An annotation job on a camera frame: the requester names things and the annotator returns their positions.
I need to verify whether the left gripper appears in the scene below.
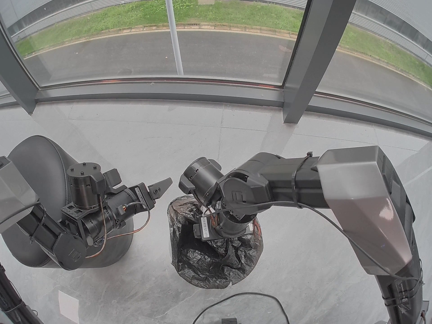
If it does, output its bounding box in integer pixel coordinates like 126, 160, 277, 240
101, 177, 173, 233

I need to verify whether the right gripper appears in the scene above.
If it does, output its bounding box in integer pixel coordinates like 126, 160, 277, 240
192, 211, 257, 242

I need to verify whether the black plastic bag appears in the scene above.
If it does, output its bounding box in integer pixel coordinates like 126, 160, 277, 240
167, 195, 264, 290

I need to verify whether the window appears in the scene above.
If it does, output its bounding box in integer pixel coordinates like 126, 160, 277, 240
0, 0, 432, 125

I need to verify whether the dark grey round chair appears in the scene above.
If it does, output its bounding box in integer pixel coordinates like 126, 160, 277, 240
1, 135, 136, 269

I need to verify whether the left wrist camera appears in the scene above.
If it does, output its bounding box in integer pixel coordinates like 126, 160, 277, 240
101, 168, 124, 198

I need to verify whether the black cable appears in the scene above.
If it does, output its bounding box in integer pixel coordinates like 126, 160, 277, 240
192, 292, 290, 324

